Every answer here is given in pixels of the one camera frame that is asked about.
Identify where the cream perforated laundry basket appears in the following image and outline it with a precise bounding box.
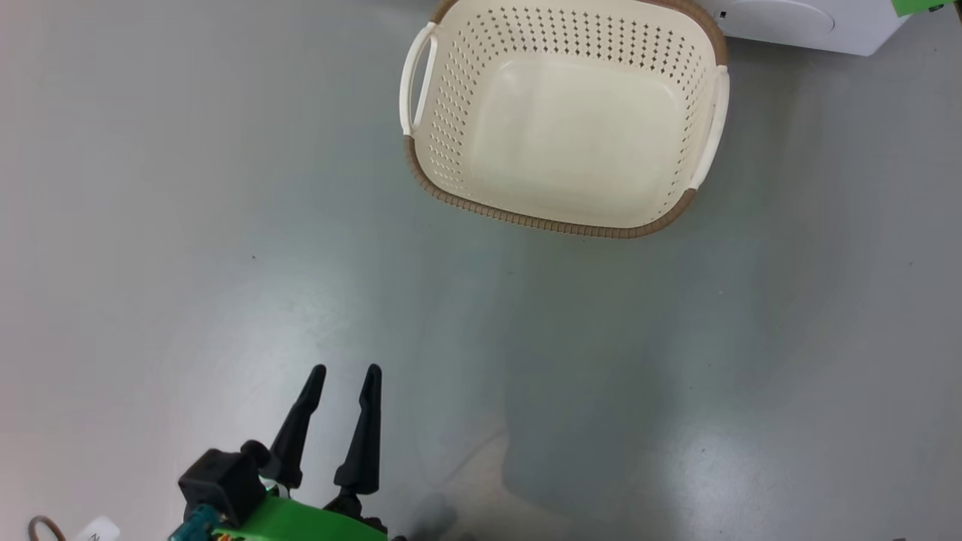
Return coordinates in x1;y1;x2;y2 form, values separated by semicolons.
398;0;731;240

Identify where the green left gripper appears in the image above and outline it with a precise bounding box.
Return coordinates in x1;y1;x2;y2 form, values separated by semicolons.
214;364;410;541

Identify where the teal left cable connector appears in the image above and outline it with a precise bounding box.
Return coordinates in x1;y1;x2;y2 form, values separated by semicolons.
169;503;222;541

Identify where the white front-load washing machine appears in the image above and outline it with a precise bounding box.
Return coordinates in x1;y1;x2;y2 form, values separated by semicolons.
699;0;914;57

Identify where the white paper tag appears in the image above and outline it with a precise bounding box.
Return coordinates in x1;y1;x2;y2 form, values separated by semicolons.
71;515;121;541

